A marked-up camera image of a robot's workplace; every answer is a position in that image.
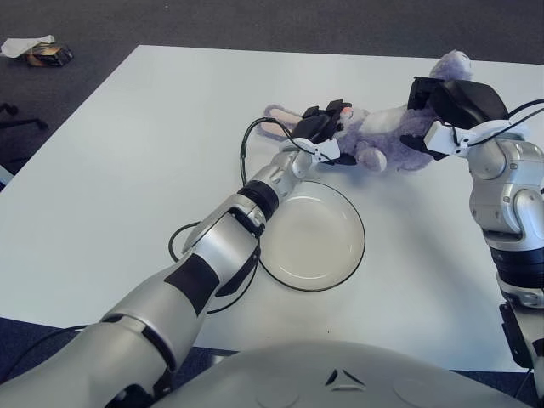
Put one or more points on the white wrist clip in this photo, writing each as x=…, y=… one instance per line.
x=446, y=140
x=327, y=149

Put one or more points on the white crumpled paper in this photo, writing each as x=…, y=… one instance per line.
x=19, y=44

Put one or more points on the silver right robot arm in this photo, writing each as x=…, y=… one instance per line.
x=510, y=204

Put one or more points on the black office chair base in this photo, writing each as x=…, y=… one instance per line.
x=25, y=123

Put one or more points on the brown box on floor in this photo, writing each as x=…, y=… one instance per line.
x=49, y=55

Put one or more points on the purple plush bunny doll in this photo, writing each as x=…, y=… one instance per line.
x=391, y=132

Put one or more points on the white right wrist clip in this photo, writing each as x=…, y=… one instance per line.
x=446, y=140

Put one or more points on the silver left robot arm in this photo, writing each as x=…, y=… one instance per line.
x=204, y=263

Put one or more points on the white plate with black rim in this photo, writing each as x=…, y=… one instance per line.
x=314, y=246

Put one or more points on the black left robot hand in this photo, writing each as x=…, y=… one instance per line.
x=316, y=125

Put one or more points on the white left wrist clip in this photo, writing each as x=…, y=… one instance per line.
x=327, y=149

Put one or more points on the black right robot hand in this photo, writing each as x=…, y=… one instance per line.
x=463, y=102

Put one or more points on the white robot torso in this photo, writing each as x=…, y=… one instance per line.
x=340, y=378

